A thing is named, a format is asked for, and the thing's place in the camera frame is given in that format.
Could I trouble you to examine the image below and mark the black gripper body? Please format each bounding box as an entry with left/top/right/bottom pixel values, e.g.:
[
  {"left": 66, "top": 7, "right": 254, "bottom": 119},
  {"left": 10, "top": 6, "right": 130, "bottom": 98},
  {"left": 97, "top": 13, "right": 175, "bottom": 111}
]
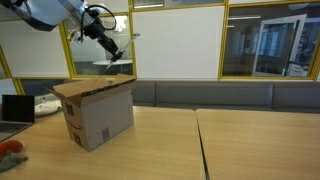
[{"left": 83, "top": 21, "right": 111, "bottom": 43}]

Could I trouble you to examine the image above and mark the brown cardboard shipping box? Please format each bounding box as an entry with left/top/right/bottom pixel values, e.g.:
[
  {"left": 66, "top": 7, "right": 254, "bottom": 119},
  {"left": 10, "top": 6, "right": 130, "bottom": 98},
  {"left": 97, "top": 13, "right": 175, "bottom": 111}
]
[{"left": 49, "top": 73, "right": 138, "bottom": 152}]

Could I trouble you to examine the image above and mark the dark open laptop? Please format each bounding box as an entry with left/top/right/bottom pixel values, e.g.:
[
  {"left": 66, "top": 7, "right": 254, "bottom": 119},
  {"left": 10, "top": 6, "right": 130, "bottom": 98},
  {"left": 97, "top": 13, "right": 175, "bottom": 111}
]
[{"left": 0, "top": 94, "right": 35, "bottom": 143}]

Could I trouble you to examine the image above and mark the grey upholstered bench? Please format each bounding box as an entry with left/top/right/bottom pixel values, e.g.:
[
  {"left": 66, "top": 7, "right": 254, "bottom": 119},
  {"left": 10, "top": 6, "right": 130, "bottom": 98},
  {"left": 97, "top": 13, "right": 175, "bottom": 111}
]
[{"left": 131, "top": 79, "right": 320, "bottom": 114}]

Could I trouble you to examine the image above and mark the red orange plush toy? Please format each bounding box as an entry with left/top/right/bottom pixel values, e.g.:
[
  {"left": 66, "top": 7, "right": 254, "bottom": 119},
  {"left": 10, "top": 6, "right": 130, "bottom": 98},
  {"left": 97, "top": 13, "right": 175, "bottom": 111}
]
[{"left": 0, "top": 139, "right": 24, "bottom": 158}]

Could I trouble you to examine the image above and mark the green cloth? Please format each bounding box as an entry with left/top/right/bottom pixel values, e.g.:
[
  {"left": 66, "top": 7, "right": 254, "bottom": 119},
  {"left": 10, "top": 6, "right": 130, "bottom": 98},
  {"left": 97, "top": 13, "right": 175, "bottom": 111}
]
[{"left": 0, "top": 151, "right": 28, "bottom": 174}]

